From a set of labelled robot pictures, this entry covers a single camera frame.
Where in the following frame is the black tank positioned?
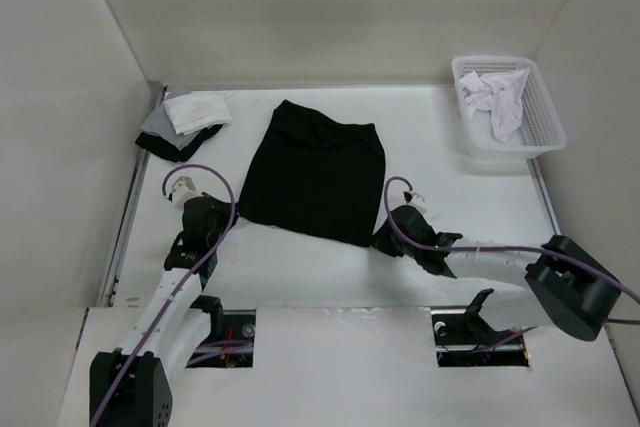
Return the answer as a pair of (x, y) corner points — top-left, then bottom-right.
(135, 125), (222, 163)
(237, 100), (386, 247)

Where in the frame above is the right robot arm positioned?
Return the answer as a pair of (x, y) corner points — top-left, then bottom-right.
(372, 205), (621, 343)

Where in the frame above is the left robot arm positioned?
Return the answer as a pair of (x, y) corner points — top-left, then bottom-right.
(89, 194), (237, 426)

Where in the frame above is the folded black tank top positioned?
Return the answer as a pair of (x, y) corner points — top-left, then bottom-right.
(135, 125), (222, 163)

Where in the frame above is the folded grey tank top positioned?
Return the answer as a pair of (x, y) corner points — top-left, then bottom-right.
(141, 105), (198, 150)

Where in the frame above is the white tank top in basket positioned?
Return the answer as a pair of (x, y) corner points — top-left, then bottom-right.
(460, 68), (530, 142)

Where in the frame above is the white plastic basket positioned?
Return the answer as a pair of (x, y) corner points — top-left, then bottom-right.
(451, 55), (566, 161)

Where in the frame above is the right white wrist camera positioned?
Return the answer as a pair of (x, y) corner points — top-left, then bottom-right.
(403, 191), (427, 214)

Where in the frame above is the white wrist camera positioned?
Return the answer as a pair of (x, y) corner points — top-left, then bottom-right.
(403, 191), (427, 214)
(167, 176), (199, 210)

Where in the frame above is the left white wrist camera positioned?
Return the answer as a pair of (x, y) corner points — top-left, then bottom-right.
(167, 176), (199, 210)

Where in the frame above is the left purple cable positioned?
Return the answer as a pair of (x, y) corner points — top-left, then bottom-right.
(87, 163), (254, 427)

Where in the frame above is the purple cable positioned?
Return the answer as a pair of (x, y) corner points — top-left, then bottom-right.
(87, 163), (254, 427)
(383, 175), (640, 326)

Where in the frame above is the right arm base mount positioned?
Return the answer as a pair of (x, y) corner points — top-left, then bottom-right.
(431, 308), (529, 368)

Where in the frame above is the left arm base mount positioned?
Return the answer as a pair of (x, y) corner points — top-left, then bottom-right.
(187, 310), (256, 369)

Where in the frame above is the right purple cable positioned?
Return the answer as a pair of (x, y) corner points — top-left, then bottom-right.
(383, 175), (640, 326)

